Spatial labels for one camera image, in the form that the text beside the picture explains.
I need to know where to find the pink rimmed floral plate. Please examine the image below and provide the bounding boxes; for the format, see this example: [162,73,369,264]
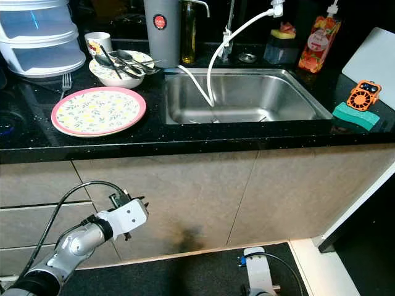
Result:
[51,86,148,138]

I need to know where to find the beige cabinet door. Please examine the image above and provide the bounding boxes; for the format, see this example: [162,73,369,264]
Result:
[72,152,255,263]
[227,145,395,247]

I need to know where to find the white floral bowl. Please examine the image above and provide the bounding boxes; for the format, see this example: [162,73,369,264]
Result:
[89,51,155,88]

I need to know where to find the steel fork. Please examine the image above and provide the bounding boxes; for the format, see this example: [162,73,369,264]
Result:
[62,73,73,99]

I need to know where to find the steel spoon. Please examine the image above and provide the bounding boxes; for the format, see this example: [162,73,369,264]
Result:
[114,51,160,73]
[94,54,146,80]

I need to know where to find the black chopstick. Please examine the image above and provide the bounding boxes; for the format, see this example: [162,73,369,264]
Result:
[99,45,125,80]

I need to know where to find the grey water filter canister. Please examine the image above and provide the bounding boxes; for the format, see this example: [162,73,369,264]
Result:
[143,0,210,68]

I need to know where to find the white printed mug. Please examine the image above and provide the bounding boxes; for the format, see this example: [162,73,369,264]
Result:
[85,32,113,59]

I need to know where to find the white tiered food container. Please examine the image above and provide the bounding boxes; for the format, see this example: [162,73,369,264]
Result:
[0,0,88,78]

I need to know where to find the olive oil glass bottle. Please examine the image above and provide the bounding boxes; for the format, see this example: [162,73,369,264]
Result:
[180,0,197,65]

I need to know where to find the stainless steel sink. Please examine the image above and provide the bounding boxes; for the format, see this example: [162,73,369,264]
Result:
[164,68,334,124]

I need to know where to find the chrome sink faucet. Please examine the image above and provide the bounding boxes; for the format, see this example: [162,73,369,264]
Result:
[221,0,238,60]

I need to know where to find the dark sponge holder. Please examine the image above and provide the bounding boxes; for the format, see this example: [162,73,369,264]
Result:
[263,22,299,65]

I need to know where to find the yellow sponge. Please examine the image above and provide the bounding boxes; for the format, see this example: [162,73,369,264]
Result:
[270,29,296,39]

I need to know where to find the green sponge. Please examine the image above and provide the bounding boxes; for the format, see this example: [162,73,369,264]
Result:
[332,102,380,132]

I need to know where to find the peach dish soap bottle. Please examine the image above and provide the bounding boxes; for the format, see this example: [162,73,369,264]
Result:
[297,0,343,74]

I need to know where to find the orange mini fan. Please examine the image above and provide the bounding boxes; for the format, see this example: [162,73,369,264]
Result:
[346,80,382,112]

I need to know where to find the white cutting board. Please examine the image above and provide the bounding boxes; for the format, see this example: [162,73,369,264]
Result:
[341,27,395,109]

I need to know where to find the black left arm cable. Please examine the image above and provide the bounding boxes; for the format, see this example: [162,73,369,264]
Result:
[17,180,130,284]

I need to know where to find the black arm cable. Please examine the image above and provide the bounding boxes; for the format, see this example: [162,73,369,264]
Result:
[17,180,130,284]
[239,252,305,296]

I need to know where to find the white flexible hose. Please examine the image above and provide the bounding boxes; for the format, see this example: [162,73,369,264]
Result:
[178,0,285,107]

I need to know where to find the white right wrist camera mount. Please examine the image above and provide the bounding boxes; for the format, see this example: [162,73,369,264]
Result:
[243,247,272,296]

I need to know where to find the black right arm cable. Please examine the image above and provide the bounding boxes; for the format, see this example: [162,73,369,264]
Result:
[239,252,305,296]

